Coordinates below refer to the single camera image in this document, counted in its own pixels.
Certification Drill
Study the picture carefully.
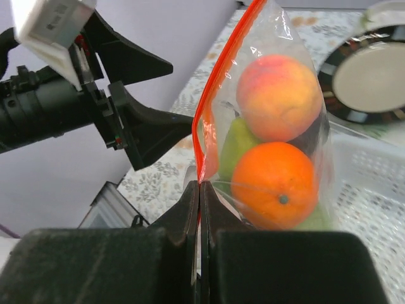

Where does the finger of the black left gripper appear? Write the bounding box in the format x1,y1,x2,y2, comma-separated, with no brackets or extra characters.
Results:
84,11,173,86
108,82,193,170

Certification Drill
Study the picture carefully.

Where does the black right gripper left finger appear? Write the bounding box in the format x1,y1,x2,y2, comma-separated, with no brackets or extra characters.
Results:
1,181,199,303

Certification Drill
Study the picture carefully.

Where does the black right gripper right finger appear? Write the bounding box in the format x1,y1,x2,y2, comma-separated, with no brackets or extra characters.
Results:
200,182,388,303

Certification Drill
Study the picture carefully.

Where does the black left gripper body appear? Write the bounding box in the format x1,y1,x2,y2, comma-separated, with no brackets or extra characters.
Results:
1,30,127,153

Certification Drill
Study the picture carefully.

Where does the orange fake fruit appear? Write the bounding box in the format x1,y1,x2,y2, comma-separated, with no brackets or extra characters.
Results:
230,142,319,230

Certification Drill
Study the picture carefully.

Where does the green fake pear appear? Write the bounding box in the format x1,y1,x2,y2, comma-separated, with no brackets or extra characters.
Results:
218,117,261,181

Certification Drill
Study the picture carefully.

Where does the clear zip top bag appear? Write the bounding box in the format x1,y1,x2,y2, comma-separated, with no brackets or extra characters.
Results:
192,1,334,231

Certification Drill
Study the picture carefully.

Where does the fake peach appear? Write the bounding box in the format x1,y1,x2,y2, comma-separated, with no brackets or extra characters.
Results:
236,54,323,142

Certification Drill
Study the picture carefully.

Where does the dark purple fake fruit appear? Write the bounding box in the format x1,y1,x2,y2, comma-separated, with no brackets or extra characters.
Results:
289,111,330,158

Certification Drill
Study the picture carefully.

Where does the white plastic basket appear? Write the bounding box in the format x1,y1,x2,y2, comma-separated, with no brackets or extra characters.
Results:
331,132,404,303

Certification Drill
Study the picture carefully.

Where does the green fake cabbage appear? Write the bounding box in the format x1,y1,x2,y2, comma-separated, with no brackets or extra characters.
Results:
294,204,332,231

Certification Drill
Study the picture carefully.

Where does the floral serving tray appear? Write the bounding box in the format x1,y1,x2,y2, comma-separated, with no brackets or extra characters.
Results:
329,117,404,147

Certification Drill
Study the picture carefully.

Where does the dark rimmed beige plate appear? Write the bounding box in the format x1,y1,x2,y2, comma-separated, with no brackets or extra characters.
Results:
318,24,404,125

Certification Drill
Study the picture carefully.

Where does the floral mug green inside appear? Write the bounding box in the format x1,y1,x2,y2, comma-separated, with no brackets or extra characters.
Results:
358,1,404,32

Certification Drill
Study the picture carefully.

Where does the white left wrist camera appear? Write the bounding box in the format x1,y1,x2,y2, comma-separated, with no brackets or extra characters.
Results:
10,1,97,90

